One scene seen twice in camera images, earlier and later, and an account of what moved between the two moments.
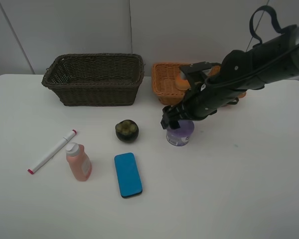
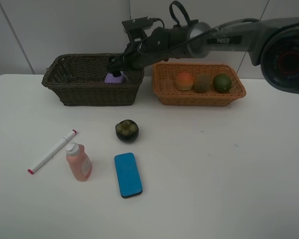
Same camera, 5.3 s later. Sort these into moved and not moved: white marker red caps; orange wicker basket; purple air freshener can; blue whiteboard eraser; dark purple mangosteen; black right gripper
Moved: black right gripper; purple air freshener can
Not moved: dark purple mangosteen; white marker red caps; orange wicker basket; blue whiteboard eraser
